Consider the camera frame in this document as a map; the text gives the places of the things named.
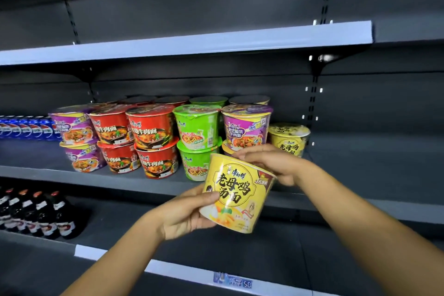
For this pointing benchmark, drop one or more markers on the person's left hand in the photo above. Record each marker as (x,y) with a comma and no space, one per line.
(184,212)

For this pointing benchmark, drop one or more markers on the person's right forearm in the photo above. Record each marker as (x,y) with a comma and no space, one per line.
(374,230)

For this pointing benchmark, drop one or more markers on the row of dark glass bottles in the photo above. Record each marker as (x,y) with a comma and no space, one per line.
(45,216)

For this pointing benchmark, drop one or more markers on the row of blue soda cans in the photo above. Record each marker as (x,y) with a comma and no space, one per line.
(27,129)

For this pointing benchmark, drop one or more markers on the blue price tag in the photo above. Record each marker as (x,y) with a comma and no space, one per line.
(232,281)

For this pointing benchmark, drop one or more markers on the person's left forearm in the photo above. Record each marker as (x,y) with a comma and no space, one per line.
(111,264)

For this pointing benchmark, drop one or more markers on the dark metal store shelving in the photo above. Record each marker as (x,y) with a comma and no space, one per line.
(364,115)

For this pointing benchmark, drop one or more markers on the person's right hand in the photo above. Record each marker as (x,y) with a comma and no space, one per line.
(277,162)

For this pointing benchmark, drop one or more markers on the green cup noodle bowl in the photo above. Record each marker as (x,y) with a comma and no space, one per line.
(208,101)
(194,164)
(196,127)

